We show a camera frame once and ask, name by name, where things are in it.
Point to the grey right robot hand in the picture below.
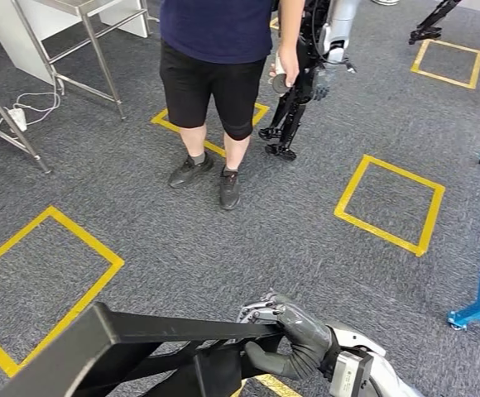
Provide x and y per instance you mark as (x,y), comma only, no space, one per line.
(306,345)

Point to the person's left hand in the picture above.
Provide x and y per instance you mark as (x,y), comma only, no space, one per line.
(289,63)

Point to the grey handheld controller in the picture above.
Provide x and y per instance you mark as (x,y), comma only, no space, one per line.
(280,83)

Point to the black plastic bracket part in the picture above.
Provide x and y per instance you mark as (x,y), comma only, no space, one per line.
(99,334)

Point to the person's left forearm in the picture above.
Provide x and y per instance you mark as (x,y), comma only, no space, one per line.
(292,22)

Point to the black and silver humanoid robot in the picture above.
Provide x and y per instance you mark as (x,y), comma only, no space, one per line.
(294,104)

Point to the yellow floor tape square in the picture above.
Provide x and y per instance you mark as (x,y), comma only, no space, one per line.
(273,23)
(446,80)
(401,175)

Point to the person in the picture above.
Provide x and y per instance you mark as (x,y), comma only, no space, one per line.
(215,33)

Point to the black mechanical leg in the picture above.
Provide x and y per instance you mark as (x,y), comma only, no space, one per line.
(430,24)

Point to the white cabinet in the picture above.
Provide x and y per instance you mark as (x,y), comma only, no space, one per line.
(16,33)

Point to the white power strip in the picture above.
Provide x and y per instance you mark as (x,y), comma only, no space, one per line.
(17,119)

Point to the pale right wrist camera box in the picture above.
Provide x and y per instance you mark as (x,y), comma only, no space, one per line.
(348,378)

